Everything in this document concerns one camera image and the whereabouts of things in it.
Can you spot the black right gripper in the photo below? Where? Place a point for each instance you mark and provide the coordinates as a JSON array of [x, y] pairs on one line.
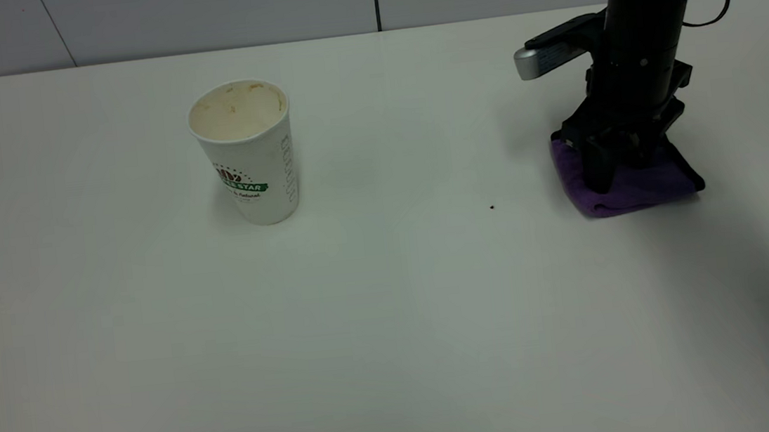
[[634, 100]]

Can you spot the purple cloth with black trim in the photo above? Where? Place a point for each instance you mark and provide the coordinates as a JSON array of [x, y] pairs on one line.
[[643, 191]]

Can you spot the white paper cup green logo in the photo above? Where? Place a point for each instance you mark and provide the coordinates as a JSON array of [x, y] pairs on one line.
[[246, 166]]

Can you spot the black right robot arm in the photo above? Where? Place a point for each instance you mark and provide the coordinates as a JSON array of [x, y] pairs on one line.
[[646, 0]]

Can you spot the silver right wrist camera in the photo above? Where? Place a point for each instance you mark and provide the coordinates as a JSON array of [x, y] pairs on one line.
[[546, 59]]

